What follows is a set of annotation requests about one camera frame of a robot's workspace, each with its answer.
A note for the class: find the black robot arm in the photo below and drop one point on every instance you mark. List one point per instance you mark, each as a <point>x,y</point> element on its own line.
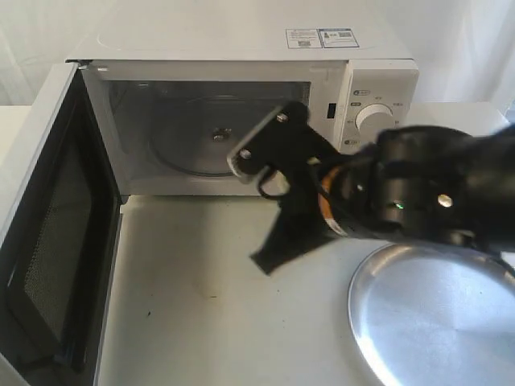
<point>416,184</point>

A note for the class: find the round stainless steel tray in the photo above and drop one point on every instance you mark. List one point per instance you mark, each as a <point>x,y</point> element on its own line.
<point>428,316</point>

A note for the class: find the upper white control knob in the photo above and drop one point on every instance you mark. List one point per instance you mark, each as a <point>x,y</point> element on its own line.
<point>373,118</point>

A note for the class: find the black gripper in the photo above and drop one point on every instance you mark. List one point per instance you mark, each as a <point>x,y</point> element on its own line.
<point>279,154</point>

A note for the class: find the white microwave door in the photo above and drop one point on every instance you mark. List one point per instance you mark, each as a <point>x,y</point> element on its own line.
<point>60,219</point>

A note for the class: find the glass microwave turntable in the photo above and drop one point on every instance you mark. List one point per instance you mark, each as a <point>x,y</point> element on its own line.
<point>194,136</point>

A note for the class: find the white microwave oven body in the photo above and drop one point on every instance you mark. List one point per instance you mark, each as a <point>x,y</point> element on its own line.
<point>133,61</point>

